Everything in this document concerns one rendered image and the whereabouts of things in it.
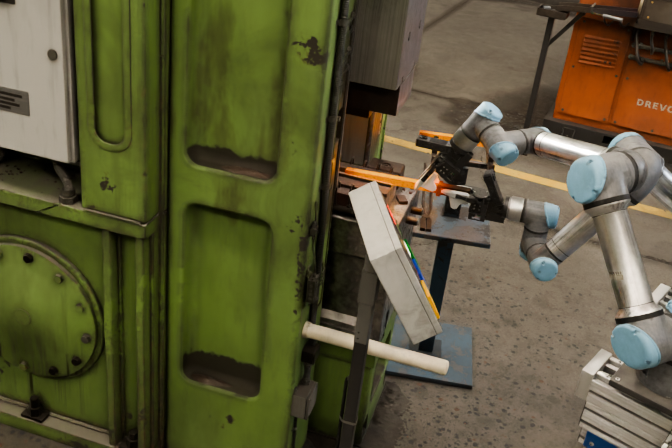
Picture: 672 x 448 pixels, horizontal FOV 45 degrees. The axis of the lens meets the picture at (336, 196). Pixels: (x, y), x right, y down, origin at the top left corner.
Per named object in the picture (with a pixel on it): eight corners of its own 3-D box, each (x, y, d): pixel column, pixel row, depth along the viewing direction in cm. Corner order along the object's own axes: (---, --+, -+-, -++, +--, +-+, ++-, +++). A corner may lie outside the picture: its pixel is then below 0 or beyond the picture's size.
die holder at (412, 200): (403, 288, 303) (421, 181, 283) (378, 346, 271) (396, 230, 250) (263, 252, 316) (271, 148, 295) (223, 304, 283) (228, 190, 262)
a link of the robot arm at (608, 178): (694, 358, 198) (631, 144, 205) (652, 373, 190) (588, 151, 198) (656, 360, 208) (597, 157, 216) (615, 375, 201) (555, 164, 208)
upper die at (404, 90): (410, 95, 255) (414, 66, 251) (395, 116, 238) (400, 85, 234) (285, 70, 265) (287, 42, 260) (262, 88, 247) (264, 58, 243)
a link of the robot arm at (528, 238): (522, 268, 251) (528, 237, 246) (515, 249, 261) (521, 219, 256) (547, 270, 252) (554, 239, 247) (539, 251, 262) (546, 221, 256)
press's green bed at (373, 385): (386, 385, 325) (402, 288, 303) (361, 449, 292) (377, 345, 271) (257, 349, 337) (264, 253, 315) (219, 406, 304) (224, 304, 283)
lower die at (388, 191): (395, 195, 272) (398, 172, 268) (380, 221, 254) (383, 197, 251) (277, 168, 281) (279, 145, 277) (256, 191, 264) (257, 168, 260)
